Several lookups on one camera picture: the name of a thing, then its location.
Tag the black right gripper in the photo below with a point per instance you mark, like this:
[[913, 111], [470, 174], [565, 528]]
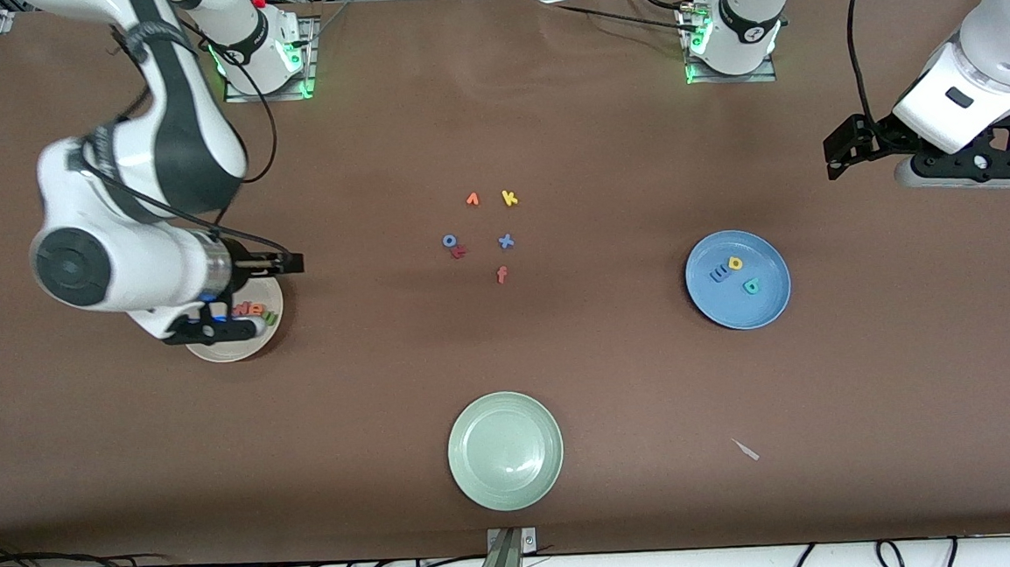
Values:
[[246, 264]]

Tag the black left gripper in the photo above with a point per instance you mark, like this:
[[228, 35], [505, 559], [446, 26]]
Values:
[[879, 134]]

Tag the orange foam letter e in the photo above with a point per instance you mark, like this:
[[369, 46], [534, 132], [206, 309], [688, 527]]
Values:
[[258, 309]]

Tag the green foam letter u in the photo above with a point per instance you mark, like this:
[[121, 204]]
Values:
[[271, 318]]

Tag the pink foam letter w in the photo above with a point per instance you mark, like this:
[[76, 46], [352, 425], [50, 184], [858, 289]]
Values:
[[242, 309]]

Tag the yellow foam letter a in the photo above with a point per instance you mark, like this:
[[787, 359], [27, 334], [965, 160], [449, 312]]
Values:
[[735, 263]]

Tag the teal foam letter b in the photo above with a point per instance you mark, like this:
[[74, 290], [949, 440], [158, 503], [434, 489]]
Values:
[[752, 286]]

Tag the blue foam letter m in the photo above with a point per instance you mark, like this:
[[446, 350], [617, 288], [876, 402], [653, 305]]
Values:
[[720, 273]]

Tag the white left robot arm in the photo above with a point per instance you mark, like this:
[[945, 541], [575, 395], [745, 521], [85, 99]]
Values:
[[1006, 25]]

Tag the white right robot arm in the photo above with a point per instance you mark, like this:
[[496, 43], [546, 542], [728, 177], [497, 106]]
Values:
[[145, 270]]

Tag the beige round plate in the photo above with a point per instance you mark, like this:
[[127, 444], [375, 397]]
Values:
[[246, 347]]

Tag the blue foam letter o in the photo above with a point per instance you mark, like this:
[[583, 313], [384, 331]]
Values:
[[445, 241]]

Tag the red foam letter r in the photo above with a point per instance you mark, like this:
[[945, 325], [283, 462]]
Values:
[[460, 252]]

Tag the blue round plate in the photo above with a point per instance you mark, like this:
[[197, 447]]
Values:
[[739, 304]]

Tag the blue foam letter x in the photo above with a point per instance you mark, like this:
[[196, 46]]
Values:
[[506, 240]]

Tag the yellow foam letter k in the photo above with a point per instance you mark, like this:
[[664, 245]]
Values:
[[509, 198]]

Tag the brown table cover sheet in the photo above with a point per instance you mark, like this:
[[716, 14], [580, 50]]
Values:
[[129, 447]]

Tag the pale green round plate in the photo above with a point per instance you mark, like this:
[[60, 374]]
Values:
[[505, 451]]

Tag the white paper scrap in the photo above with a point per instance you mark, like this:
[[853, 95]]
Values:
[[746, 449]]

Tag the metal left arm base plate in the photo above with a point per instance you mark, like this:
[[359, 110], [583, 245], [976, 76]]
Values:
[[764, 76]]

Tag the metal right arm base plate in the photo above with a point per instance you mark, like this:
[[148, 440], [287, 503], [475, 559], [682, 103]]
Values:
[[309, 67]]

